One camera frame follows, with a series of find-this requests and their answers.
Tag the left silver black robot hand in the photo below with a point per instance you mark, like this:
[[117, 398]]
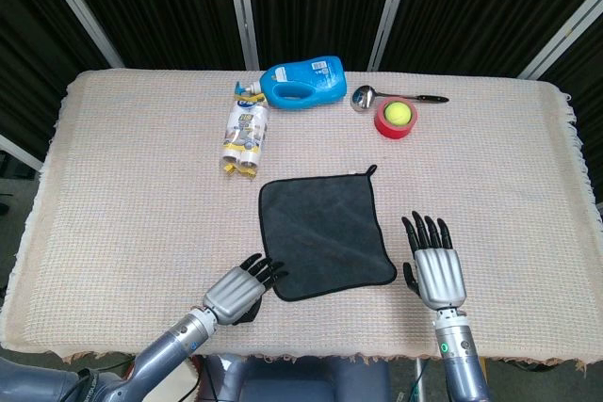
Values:
[[233, 294]]

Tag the plastic pack of bag rolls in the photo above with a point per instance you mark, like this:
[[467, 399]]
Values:
[[245, 133]]

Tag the red tape roll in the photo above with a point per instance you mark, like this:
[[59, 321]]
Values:
[[391, 131]]

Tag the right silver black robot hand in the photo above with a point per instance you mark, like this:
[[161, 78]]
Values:
[[440, 275]]

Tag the yellow tennis ball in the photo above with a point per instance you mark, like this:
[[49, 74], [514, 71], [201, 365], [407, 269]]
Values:
[[398, 113]]

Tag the blue grey robot torso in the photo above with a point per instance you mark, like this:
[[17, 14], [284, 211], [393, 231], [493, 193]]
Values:
[[306, 383]]

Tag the white table leg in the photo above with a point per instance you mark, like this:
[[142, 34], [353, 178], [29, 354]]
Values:
[[419, 378]]

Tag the blue detergent bottle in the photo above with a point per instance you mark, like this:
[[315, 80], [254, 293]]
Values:
[[325, 77]]

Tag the white metal frame post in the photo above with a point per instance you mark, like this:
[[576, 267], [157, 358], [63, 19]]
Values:
[[560, 35], [80, 2], [19, 151], [242, 6], [391, 6]]

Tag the dark pleated curtain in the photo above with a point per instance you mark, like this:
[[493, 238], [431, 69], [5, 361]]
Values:
[[165, 6]]

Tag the beige woven tablecloth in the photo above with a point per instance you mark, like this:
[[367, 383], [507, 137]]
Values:
[[141, 209]]

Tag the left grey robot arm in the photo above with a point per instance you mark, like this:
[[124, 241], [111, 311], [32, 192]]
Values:
[[160, 359]]

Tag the grey and red cloth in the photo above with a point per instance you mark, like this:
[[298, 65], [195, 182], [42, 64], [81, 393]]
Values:
[[325, 232]]

